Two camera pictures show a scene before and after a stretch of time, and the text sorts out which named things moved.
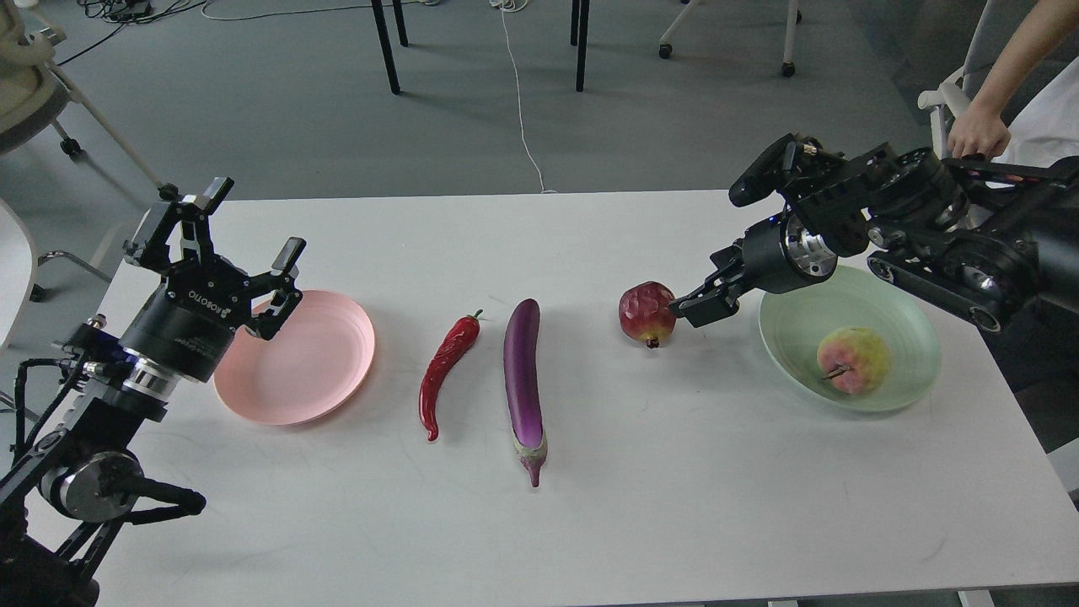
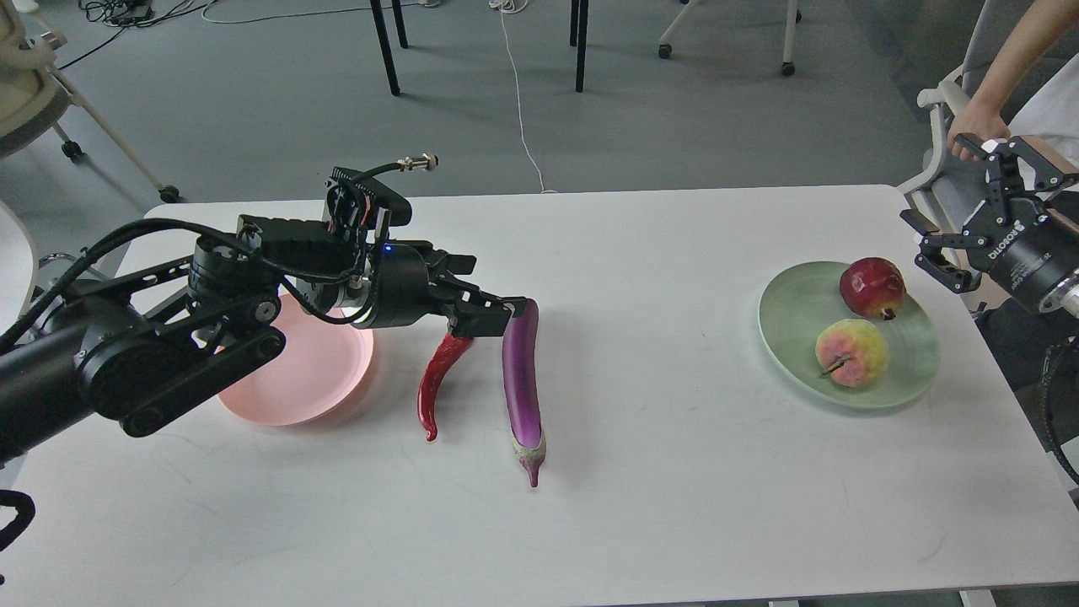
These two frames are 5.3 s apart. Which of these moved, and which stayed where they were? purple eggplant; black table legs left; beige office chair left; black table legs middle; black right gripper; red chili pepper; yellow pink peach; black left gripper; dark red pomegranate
Moved: dark red pomegranate; black left gripper; black right gripper
Stayed: yellow pink peach; beige office chair left; red chili pepper; purple eggplant; black table legs middle; black table legs left
